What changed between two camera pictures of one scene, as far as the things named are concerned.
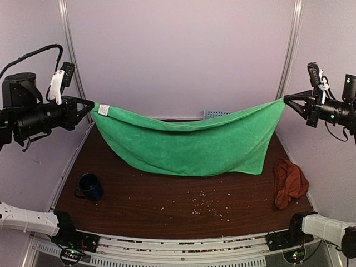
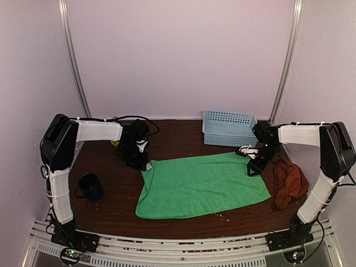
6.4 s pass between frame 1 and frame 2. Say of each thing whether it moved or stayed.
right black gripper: moved
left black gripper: moved
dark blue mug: stayed
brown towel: stayed
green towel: moved
